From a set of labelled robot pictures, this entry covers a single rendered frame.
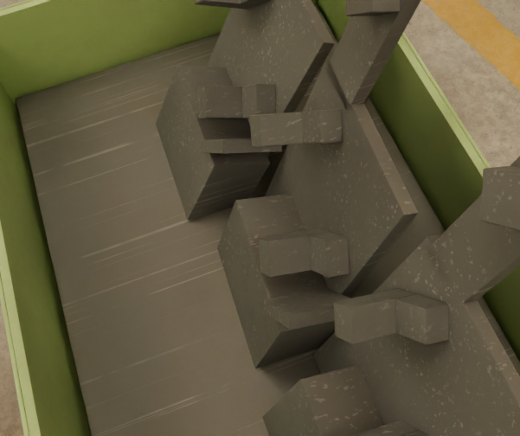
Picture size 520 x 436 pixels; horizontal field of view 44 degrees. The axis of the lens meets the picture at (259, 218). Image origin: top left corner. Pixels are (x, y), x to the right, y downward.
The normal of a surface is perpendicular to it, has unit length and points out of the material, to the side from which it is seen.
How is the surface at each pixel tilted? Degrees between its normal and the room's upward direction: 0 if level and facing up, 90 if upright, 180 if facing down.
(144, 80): 0
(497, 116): 0
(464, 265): 66
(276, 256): 44
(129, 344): 0
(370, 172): 71
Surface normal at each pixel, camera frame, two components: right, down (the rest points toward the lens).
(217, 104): 0.49, 0.11
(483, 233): -0.89, 0.11
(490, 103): -0.07, -0.46
